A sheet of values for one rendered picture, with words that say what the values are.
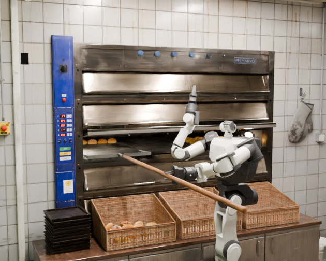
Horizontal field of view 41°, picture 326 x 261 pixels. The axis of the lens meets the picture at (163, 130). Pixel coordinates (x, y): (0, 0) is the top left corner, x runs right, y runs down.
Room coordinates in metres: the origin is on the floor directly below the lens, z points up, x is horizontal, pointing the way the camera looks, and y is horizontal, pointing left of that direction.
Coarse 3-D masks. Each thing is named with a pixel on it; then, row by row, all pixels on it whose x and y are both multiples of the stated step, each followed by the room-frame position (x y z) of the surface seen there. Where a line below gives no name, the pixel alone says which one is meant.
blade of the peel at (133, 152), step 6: (120, 150) 3.98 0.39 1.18; (126, 150) 3.98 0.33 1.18; (132, 150) 3.98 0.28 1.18; (138, 150) 3.98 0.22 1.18; (84, 156) 3.61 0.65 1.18; (90, 156) 3.52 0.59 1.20; (96, 156) 3.54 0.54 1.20; (102, 156) 3.56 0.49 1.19; (108, 156) 3.58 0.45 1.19; (114, 156) 3.60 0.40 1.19
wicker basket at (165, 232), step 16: (96, 208) 3.36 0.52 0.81; (112, 208) 3.53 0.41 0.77; (128, 208) 3.58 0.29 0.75; (144, 208) 3.63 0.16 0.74; (160, 208) 3.53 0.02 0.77; (96, 224) 3.33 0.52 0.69; (144, 224) 3.60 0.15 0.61; (160, 224) 3.22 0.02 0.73; (112, 240) 3.08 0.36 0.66; (128, 240) 3.12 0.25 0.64; (144, 240) 3.17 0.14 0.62; (160, 240) 3.22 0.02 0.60
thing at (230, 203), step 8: (128, 160) 3.40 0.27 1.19; (136, 160) 3.27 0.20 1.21; (152, 168) 2.96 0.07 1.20; (168, 176) 2.72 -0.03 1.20; (184, 184) 2.51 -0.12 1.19; (192, 184) 2.45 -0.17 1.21; (200, 192) 2.33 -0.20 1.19; (208, 192) 2.27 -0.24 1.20; (216, 200) 2.19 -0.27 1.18; (224, 200) 2.12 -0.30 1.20; (240, 208) 1.99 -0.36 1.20
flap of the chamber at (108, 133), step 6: (240, 126) 3.92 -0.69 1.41; (246, 126) 3.95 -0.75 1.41; (252, 126) 3.97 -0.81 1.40; (258, 126) 4.00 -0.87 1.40; (264, 126) 4.03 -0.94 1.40; (270, 126) 4.05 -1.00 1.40; (90, 132) 3.37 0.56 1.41; (96, 132) 3.39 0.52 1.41; (102, 132) 3.41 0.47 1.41; (108, 132) 3.42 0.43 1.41; (114, 132) 3.44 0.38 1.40; (120, 132) 3.46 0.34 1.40; (126, 132) 3.48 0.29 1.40; (132, 132) 3.51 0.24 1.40; (138, 132) 3.52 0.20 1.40; (144, 132) 3.55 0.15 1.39; (150, 132) 3.57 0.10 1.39; (156, 132) 3.59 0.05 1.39; (162, 132) 3.66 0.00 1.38; (174, 132) 3.80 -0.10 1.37
